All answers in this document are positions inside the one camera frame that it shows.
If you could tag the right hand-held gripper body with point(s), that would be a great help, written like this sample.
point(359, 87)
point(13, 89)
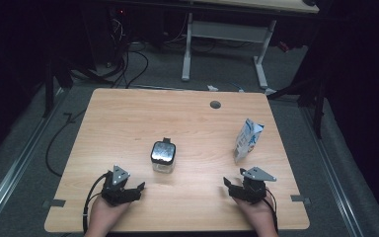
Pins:
point(253, 191)

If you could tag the round grey table grommet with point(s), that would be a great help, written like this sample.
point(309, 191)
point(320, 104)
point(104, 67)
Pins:
point(215, 105)

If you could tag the person's left hand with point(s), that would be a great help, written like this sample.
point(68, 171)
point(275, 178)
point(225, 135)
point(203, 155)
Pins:
point(103, 215)

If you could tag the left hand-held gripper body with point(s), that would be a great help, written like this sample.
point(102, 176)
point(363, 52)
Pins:
point(115, 194)

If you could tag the blue and white pouch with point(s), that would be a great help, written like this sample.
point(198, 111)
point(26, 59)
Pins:
point(245, 141)

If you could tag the small white plug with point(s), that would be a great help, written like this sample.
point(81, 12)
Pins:
point(212, 88)

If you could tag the grey tape strip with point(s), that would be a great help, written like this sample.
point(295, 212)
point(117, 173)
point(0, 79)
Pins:
point(57, 203)
point(297, 198)

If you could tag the person's right hand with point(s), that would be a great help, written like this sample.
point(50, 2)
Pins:
point(260, 214)

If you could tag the white metal desk frame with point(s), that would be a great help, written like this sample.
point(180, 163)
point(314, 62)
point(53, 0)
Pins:
point(225, 33)

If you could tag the black metal stand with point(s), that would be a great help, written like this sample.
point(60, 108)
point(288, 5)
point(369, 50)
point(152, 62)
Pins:
point(317, 112)
point(48, 92)

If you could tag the metal floor rail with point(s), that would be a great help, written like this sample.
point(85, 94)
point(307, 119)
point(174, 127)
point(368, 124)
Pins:
point(13, 168)
point(329, 164)

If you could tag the small red object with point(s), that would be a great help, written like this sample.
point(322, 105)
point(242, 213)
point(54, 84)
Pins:
point(283, 46)

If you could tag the clear jar with black lid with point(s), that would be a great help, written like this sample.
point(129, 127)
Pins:
point(163, 153)

